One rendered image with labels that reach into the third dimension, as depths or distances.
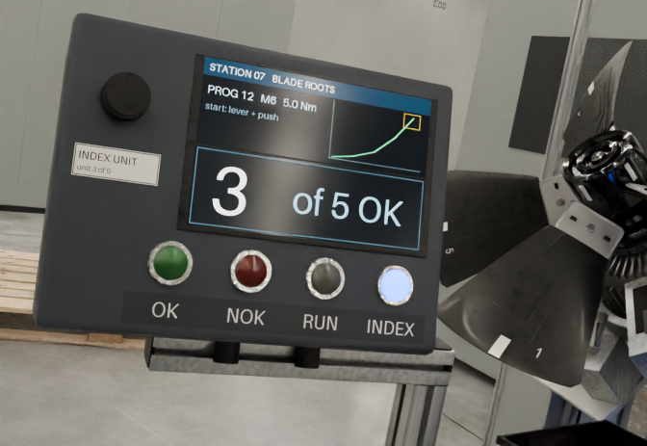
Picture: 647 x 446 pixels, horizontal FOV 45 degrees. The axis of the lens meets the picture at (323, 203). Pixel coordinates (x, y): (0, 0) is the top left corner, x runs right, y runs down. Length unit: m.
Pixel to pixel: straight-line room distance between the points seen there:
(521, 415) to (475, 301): 1.55
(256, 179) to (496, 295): 0.71
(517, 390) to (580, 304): 1.55
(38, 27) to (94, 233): 5.78
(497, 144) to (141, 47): 3.62
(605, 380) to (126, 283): 0.89
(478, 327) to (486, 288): 0.06
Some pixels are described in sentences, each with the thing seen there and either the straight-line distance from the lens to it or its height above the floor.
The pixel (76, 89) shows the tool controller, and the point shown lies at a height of 1.21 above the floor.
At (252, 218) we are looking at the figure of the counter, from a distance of 0.49.
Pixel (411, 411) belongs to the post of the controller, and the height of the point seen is 1.00.
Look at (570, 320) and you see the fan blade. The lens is 1.15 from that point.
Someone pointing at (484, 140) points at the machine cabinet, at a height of 1.19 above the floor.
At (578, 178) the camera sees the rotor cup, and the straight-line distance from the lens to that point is 1.23.
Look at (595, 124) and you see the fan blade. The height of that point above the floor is 1.27.
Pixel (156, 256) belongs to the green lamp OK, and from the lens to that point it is 0.48.
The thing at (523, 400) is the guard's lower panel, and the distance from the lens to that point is 2.68.
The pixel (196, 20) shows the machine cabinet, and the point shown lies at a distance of 6.60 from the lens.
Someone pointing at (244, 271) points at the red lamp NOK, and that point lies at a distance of 0.48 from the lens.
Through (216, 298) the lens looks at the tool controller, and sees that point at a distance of 0.49.
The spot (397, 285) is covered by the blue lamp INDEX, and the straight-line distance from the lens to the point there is 0.52.
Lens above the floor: 1.23
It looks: 7 degrees down
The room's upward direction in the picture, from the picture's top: 10 degrees clockwise
